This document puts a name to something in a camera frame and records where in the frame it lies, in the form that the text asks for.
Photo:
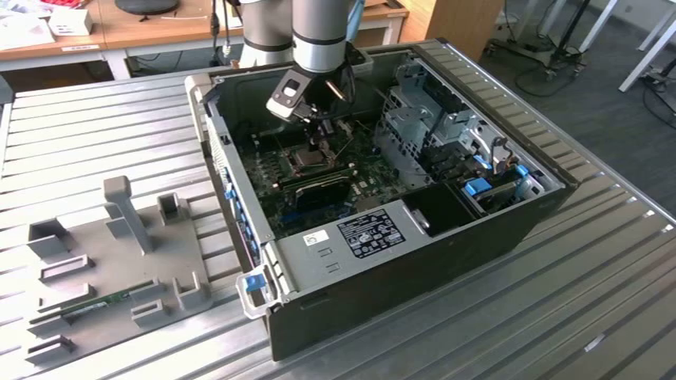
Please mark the white cardboard box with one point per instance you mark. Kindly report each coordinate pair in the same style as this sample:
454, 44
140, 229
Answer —
68, 21

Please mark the blue case latch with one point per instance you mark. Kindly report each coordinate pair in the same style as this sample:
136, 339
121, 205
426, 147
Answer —
253, 282

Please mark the blue disk carrier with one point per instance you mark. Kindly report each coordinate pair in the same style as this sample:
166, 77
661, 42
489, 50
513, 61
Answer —
477, 186

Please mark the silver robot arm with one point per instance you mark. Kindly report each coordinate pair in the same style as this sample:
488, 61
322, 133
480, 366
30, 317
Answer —
316, 47

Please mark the open black PC case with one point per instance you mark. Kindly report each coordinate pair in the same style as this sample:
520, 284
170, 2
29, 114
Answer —
401, 285

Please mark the grey parts rack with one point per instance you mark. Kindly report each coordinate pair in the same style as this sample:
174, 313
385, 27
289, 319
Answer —
105, 269

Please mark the black round pad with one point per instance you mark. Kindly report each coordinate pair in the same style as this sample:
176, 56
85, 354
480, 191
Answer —
145, 6

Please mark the blue expansion slot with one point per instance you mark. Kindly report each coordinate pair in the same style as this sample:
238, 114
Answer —
296, 217

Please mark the black wheeled stand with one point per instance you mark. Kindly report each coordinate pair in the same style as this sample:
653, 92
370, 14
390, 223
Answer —
566, 39

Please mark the black expansion card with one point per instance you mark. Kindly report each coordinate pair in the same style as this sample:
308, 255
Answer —
321, 196

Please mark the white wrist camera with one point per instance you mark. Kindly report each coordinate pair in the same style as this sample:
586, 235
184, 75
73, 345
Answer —
288, 97

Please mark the green motherboard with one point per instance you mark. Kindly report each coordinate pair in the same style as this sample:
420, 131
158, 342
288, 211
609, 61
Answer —
369, 174

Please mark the CPU socket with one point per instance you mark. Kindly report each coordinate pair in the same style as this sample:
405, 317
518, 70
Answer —
316, 171

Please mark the silver power supply unit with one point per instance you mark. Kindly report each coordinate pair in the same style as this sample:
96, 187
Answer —
316, 265

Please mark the wooden desk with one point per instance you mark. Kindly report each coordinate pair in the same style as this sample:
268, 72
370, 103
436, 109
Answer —
158, 27

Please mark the white tape strip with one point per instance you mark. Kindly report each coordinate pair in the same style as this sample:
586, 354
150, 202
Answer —
593, 343

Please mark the blue plastic clip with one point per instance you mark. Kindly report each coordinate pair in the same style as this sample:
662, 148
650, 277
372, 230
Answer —
521, 171

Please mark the black RAM slot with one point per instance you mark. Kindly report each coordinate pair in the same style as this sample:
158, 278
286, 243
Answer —
316, 175
316, 182

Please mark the metal locking lever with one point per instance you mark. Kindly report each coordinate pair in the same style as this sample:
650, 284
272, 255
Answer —
345, 148

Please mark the wooden cabinet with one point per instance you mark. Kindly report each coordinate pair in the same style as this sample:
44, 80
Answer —
458, 23

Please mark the white paper stack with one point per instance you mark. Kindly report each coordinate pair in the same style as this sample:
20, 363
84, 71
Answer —
21, 31

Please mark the white table frame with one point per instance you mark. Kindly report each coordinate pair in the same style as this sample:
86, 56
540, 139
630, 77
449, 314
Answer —
649, 63

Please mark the green RAM stick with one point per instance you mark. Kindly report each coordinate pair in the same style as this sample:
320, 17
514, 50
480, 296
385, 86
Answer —
94, 304

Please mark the CPU with silver top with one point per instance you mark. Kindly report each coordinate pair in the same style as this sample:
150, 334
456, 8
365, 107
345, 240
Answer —
302, 159

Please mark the silver drive cage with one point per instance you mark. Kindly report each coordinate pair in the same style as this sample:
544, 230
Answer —
406, 118

